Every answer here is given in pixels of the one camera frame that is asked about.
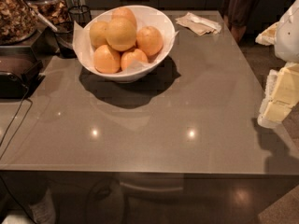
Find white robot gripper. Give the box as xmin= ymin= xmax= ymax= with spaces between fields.
xmin=255 ymin=0 xmax=299 ymax=129

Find orange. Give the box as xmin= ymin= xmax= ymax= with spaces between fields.
xmin=136 ymin=26 xmax=164 ymax=57
xmin=106 ymin=18 xmax=136 ymax=51
xmin=121 ymin=48 xmax=148 ymax=70
xmin=111 ymin=7 xmax=137 ymax=27
xmin=93 ymin=45 xmax=121 ymax=74
xmin=90 ymin=21 xmax=107 ymax=49

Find white ceramic bowl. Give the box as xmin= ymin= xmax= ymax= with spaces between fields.
xmin=75 ymin=5 xmax=177 ymax=83

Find person standing in background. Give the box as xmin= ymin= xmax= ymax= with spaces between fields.
xmin=221 ymin=0 xmax=260 ymax=43

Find folded paper napkins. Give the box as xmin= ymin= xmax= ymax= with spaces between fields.
xmin=176 ymin=12 xmax=221 ymax=35

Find dark glass cup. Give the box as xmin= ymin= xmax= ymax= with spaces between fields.
xmin=54 ymin=21 xmax=76 ymax=59

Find black appliance on left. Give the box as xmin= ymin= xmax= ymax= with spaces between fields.
xmin=0 ymin=47 xmax=43 ymax=99

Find large glass snack jar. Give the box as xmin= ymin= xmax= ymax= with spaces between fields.
xmin=0 ymin=0 xmax=36 ymax=45

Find black wire cup holder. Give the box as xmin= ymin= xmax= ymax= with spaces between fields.
xmin=68 ymin=5 xmax=92 ymax=27

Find black power cable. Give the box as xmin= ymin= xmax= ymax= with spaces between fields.
xmin=0 ymin=84 xmax=34 ymax=161

